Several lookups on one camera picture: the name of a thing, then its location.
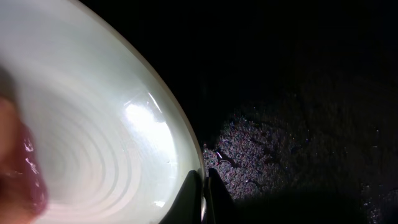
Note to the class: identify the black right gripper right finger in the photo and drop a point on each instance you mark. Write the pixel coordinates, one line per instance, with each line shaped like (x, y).
(220, 208)

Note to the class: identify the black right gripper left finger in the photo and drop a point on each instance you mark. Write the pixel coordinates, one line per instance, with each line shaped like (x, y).
(186, 208)

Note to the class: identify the pale green plate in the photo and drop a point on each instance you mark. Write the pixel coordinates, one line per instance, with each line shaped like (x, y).
(112, 142)

